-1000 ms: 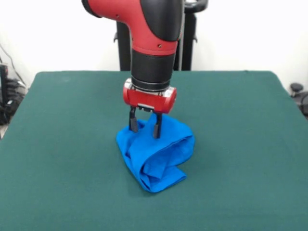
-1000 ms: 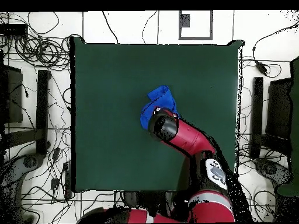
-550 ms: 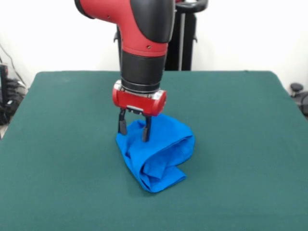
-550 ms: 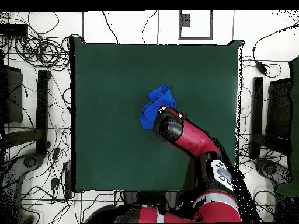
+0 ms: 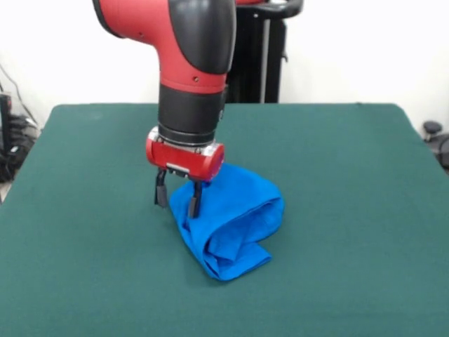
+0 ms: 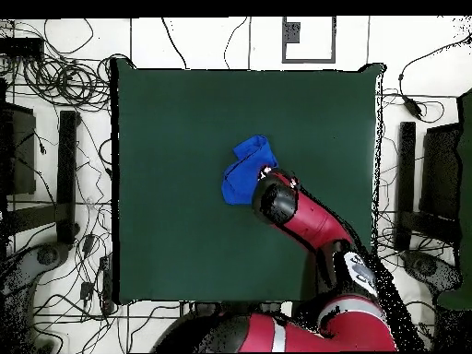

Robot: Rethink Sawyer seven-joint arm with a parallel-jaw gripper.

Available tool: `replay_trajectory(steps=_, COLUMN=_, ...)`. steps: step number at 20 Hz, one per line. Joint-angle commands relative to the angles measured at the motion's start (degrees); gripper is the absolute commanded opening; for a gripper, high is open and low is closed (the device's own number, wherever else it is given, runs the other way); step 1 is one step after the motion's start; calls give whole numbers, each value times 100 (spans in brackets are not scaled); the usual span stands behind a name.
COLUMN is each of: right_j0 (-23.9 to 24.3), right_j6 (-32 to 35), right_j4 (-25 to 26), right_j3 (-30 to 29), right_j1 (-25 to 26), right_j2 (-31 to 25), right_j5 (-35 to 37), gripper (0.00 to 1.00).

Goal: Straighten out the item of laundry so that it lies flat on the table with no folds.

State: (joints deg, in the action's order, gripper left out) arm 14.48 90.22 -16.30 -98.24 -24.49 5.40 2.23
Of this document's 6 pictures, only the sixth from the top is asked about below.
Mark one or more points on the black flat box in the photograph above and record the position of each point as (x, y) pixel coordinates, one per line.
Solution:
(20, 47)

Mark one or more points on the black power adapter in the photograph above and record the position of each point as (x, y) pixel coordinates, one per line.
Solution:
(412, 107)

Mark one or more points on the black power strip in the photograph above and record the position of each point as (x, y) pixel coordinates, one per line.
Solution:
(107, 280)

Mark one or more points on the green hanging cloth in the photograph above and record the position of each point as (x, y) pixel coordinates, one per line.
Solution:
(466, 184)

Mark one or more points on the dark grey square tag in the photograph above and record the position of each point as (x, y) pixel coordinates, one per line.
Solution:
(292, 32)

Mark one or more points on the grey square floor frame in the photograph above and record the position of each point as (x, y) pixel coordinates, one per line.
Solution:
(309, 60)

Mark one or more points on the blue printed shirt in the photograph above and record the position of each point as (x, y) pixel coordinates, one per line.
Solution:
(239, 180)

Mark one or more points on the grey chair base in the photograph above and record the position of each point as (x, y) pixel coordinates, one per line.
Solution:
(48, 255)
(424, 266)

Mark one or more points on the black frame leg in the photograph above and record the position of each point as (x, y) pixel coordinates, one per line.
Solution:
(67, 166)
(405, 177)

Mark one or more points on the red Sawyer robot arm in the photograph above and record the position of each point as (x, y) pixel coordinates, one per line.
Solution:
(313, 221)

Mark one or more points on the dark green table cloth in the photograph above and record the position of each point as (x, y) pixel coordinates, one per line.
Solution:
(184, 129)

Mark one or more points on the small black adapter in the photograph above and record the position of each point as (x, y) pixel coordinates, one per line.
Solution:
(86, 290)

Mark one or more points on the dark box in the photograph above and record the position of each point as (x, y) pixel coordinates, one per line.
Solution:
(20, 155)
(440, 173)

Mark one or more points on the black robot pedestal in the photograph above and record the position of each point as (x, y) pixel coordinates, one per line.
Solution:
(236, 306)

